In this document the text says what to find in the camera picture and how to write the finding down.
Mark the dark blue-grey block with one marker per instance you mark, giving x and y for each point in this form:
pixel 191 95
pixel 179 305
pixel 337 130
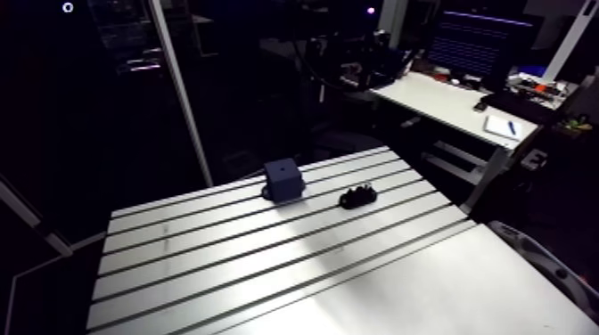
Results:
pixel 283 180

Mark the black oval holder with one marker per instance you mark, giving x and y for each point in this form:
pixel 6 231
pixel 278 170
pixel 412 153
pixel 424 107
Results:
pixel 357 198

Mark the white desk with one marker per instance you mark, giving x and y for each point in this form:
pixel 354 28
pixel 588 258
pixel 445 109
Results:
pixel 444 105

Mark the white notepad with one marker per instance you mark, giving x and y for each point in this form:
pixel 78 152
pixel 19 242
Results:
pixel 500 126

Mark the computer screen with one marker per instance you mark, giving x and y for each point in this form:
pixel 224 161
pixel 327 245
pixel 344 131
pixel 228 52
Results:
pixel 477 48

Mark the blue pen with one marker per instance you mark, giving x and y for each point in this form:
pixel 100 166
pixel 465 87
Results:
pixel 512 127

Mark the black keyboard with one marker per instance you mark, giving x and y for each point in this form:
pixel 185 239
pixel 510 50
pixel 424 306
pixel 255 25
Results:
pixel 519 106

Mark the pale holed curved strip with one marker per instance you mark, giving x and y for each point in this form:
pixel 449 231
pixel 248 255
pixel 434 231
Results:
pixel 545 266

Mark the pale slanted post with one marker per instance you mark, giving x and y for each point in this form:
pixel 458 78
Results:
pixel 180 91

